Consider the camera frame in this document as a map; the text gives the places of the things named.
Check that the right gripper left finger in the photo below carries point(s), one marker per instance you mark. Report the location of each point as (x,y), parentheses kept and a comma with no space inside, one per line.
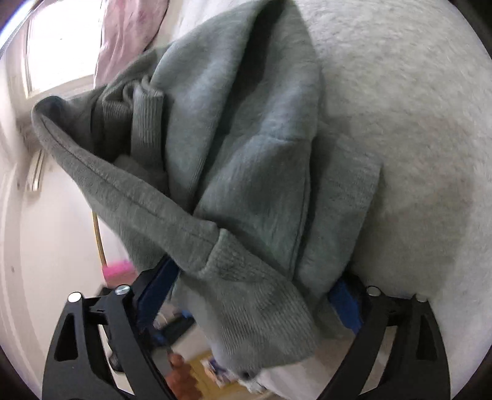
(76,366)

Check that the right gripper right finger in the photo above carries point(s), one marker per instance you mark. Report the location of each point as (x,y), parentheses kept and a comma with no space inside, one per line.
(398,351)

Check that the grey hooded sweatshirt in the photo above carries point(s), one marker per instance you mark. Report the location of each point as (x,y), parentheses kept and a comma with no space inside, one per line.
(215,151)

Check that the person's left hand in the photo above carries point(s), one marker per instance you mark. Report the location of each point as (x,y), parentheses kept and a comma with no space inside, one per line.
(180,379)

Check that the pink towel on bar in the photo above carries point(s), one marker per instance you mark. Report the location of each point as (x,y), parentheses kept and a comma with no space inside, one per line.
(119,273)

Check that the lower wooden ballet bar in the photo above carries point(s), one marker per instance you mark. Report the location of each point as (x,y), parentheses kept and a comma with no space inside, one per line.
(98,240)

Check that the white patterned bed sheet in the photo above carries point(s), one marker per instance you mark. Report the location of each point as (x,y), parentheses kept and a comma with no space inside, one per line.
(412,82)

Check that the purple floral quilt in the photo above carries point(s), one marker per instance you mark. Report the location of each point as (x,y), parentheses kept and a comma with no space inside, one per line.
(128,27)

